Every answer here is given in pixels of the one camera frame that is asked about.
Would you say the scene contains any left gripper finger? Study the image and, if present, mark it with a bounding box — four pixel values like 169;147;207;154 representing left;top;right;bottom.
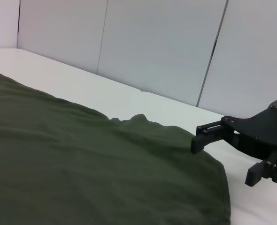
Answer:
245;150;277;187
191;120;235;155

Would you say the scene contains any dark green t-shirt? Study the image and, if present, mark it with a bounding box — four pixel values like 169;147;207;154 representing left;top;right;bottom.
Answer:
0;67;232;225

